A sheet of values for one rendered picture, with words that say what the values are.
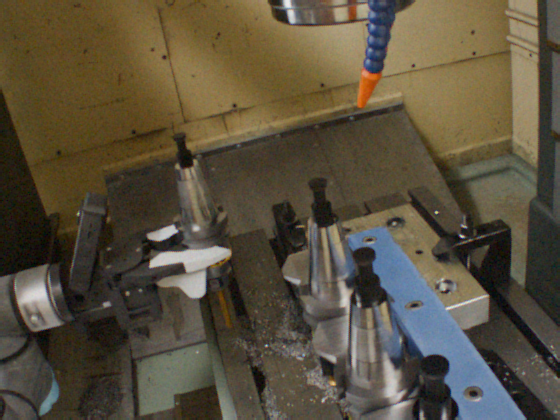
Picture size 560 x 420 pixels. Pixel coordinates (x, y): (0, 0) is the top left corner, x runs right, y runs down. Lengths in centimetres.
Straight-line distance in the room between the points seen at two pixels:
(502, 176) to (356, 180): 56
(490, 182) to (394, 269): 148
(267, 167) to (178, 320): 50
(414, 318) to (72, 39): 134
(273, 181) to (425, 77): 56
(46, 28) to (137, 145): 41
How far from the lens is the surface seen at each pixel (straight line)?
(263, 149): 178
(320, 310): 53
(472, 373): 46
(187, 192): 69
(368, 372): 44
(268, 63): 173
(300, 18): 62
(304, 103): 179
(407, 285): 54
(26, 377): 80
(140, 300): 74
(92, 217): 69
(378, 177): 171
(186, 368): 142
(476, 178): 202
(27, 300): 75
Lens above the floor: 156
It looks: 29 degrees down
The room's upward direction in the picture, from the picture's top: 11 degrees counter-clockwise
